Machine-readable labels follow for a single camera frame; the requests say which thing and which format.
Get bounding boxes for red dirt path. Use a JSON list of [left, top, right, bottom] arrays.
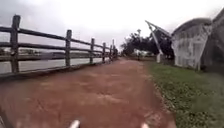
[[0, 58, 178, 128]]

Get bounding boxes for dark trees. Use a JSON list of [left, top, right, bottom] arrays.
[[120, 30, 175, 58]]

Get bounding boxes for slanted white pole structure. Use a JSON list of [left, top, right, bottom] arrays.
[[144, 19, 173, 64]]

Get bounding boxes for robot's own part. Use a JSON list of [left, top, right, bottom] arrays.
[[140, 122, 150, 128], [68, 119, 81, 128]]

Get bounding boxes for grey water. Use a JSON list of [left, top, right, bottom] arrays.
[[0, 57, 111, 75]]

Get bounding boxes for grass strip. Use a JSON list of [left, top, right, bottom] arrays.
[[143, 60, 224, 128]]

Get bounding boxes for weathered white building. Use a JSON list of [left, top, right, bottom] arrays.
[[170, 7, 224, 74]]

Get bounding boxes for dark wooden rail fence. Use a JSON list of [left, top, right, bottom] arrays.
[[0, 14, 119, 81]]

